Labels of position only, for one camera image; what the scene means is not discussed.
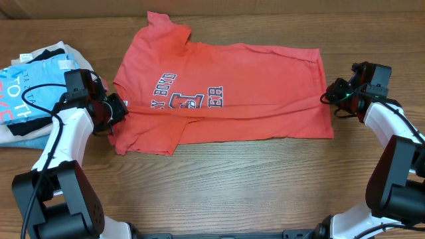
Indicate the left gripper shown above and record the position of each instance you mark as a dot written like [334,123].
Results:
[120,111]

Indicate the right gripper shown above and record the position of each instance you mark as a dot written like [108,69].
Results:
[337,85]

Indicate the red printed t-shirt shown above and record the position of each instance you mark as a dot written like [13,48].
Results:
[182,92]

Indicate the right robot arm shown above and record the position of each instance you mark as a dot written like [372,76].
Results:
[392,200]

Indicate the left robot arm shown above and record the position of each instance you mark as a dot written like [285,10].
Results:
[55,197]

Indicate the folded blue jeans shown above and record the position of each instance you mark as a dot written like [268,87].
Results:
[36,143]

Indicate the black folded garment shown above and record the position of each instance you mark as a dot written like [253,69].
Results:
[24,128]

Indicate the light blue folded t-shirt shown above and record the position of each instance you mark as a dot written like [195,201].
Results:
[40,83]

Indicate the beige folded garment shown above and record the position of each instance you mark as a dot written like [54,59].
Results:
[6,135]

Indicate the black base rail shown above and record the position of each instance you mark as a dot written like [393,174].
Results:
[286,234]

